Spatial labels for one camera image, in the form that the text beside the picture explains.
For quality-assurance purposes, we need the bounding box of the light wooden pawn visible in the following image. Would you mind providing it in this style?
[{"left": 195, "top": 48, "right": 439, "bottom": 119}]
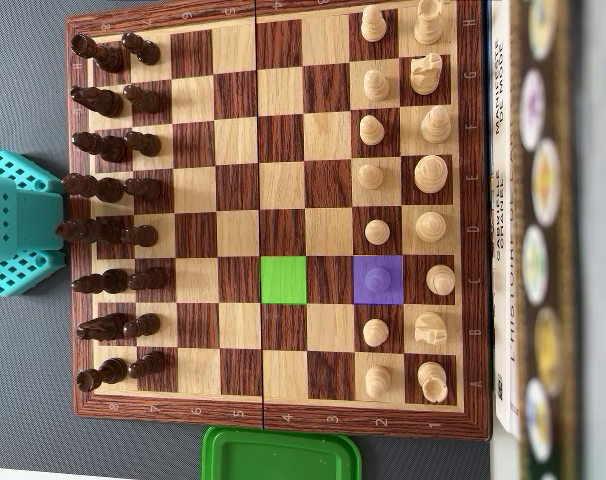
[
  {"left": 358, "top": 114, "right": 386, "bottom": 147},
  {"left": 363, "top": 68, "right": 392, "bottom": 103},
  {"left": 365, "top": 364, "right": 393, "bottom": 400},
  {"left": 357, "top": 163, "right": 385, "bottom": 191},
  {"left": 360, "top": 5, "right": 388, "bottom": 44},
  {"left": 364, "top": 218, "right": 392, "bottom": 246},
  {"left": 362, "top": 318, "right": 390, "bottom": 350},
  {"left": 364, "top": 266, "right": 392, "bottom": 294}
]

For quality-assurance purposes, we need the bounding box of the teal perforated robot base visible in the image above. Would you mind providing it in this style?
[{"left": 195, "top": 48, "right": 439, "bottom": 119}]
[{"left": 0, "top": 149, "right": 68, "bottom": 299}]

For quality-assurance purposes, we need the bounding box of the wooden folding chessboard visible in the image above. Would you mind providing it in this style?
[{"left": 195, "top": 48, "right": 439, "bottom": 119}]
[{"left": 64, "top": 0, "right": 494, "bottom": 442}]

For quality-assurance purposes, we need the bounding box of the light wooden queen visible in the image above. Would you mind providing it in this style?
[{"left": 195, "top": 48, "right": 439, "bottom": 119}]
[{"left": 415, "top": 211, "right": 447, "bottom": 244}]

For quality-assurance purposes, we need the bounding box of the light wooden bishop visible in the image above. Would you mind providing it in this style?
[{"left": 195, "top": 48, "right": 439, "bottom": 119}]
[
  {"left": 425, "top": 263, "right": 457, "bottom": 296},
  {"left": 421, "top": 105, "right": 453, "bottom": 145}
]

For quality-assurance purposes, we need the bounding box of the light wooden king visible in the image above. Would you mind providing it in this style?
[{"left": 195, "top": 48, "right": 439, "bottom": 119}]
[{"left": 413, "top": 154, "right": 450, "bottom": 195}]

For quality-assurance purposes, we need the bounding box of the light wooden knight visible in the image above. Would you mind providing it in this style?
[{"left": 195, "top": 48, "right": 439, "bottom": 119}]
[
  {"left": 410, "top": 52, "right": 443, "bottom": 95},
  {"left": 413, "top": 311, "right": 449, "bottom": 346}
]

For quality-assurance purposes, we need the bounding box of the dark wooden pawn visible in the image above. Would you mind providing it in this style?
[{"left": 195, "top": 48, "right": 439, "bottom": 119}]
[
  {"left": 124, "top": 129, "right": 163, "bottom": 157},
  {"left": 122, "top": 83, "right": 162, "bottom": 115},
  {"left": 122, "top": 313, "right": 162, "bottom": 339},
  {"left": 121, "top": 32, "right": 162, "bottom": 66},
  {"left": 124, "top": 177, "right": 163, "bottom": 203},
  {"left": 120, "top": 224, "right": 159, "bottom": 249},
  {"left": 127, "top": 350, "right": 166, "bottom": 380},
  {"left": 127, "top": 266, "right": 168, "bottom": 292}
]

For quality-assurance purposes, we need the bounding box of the light wooden rook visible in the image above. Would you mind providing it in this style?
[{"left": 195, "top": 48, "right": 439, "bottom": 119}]
[
  {"left": 416, "top": 360, "right": 449, "bottom": 405},
  {"left": 413, "top": 0, "right": 445, "bottom": 46}
]

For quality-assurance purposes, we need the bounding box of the dark wooden queen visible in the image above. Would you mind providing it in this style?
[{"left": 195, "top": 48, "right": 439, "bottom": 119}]
[{"left": 54, "top": 217, "right": 127, "bottom": 247}]

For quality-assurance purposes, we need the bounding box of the dark wooden bishop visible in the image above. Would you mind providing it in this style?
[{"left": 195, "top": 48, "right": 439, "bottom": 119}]
[
  {"left": 71, "top": 130, "right": 129, "bottom": 165},
  {"left": 71, "top": 268, "right": 129, "bottom": 297}
]

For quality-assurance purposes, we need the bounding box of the dark wooden king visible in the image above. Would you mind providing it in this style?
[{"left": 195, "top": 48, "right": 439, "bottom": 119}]
[{"left": 61, "top": 172, "right": 126, "bottom": 205}]

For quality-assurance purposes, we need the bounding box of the dark wooden knight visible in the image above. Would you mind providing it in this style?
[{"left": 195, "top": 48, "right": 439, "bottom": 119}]
[
  {"left": 70, "top": 84, "right": 126, "bottom": 120},
  {"left": 76, "top": 312, "right": 132, "bottom": 344}
]

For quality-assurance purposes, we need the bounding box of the green plastic container lid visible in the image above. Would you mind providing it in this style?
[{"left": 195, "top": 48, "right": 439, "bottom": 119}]
[{"left": 201, "top": 425, "right": 363, "bottom": 480}]

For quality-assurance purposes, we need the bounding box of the dark wooden rook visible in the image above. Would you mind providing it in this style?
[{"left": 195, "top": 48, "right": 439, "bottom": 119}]
[
  {"left": 76, "top": 357, "right": 128, "bottom": 394},
  {"left": 70, "top": 32, "right": 126, "bottom": 74}
]

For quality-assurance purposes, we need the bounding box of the white book with QR code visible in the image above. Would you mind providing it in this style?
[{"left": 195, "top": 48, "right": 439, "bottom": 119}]
[{"left": 490, "top": 0, "right": 513, "bottom": 432}]

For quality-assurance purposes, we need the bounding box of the white art history book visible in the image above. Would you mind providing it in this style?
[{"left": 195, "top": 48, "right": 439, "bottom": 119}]
[{"left": 506, "top": 139, "right": 525, "bottom": 442}]

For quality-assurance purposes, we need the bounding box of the grey Obama book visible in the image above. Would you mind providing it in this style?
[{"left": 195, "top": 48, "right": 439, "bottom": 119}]
[{"left": 577, "top": 0, "right": 606, "bottom": 480}]

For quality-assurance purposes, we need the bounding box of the dark grey table mat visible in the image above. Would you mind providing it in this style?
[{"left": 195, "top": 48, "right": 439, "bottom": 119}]
[{"left": 0, "top": 0, "right": 494, "bottom": 480}]

